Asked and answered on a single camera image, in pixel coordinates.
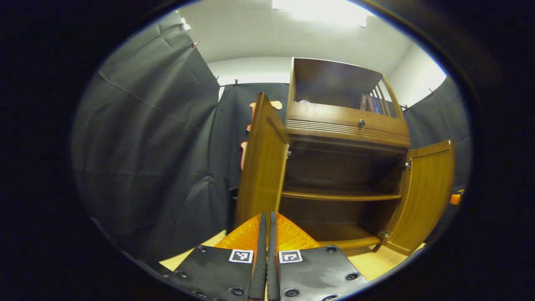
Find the wooden shoe cabinet door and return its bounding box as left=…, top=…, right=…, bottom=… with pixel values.
left=374, top=139, right=455, bottom=256
left=234, top=93, right=290, bottom=230

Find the large ceiling light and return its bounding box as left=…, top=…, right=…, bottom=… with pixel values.
left=272, top=0, right=368, bottom=28

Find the wooden drawer with black knob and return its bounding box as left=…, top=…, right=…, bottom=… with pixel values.
left=286, top=102, right=410, bottom=147

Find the wooden double-door shoe cabinet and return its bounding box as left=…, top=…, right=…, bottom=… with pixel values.
left=278, top=57, right=412, bottom=251

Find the black backdrop cloth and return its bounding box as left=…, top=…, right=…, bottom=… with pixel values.
left=71, top=12, right=472, bottom=264

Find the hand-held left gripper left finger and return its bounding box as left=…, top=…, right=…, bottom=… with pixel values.
left=161, top=212, right=268, bottom=301

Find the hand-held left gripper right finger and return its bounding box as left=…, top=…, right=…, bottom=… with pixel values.
left=267, top=212, right=370, bottom=301

